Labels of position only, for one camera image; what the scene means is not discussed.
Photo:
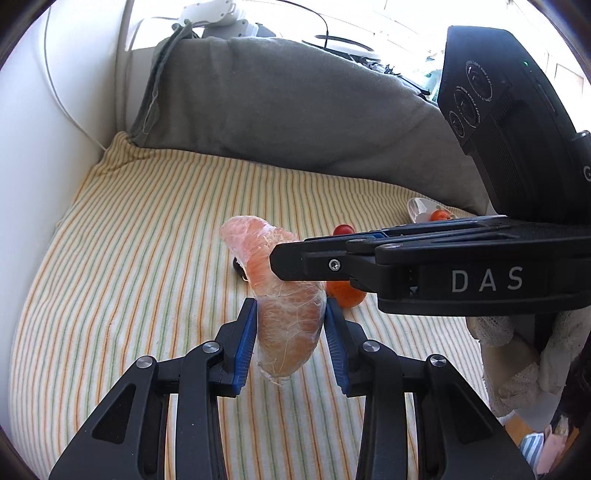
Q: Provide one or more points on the small orange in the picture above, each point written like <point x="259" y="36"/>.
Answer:
<point x="346" y="295"/>

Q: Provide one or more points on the striped mat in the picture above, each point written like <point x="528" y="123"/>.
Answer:
<point x="138" y="254"/>

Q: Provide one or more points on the blue striped cloth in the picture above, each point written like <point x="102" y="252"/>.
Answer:
<point x="533" y="452"/>

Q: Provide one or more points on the white panel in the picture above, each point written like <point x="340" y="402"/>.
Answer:
<point x="69" y="170"/>

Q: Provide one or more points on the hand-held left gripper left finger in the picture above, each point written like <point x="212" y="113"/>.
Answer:
<point x="242" y="350"/>

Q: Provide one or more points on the red cherry tomato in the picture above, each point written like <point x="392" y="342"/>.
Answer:
<point x="342" y="229"/>

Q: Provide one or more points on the grey cushion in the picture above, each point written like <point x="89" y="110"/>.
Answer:
<point x="277" y="106"/>

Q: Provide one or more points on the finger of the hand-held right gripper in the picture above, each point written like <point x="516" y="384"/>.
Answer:
<point x="314" y="263"/>
<point x="438" y="224"/>

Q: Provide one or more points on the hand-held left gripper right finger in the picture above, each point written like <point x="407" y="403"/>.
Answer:
<point x="339" y="355"/>

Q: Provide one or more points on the small clear plastic cup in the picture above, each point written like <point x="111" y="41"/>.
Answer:
<point x="418" y="207"/>

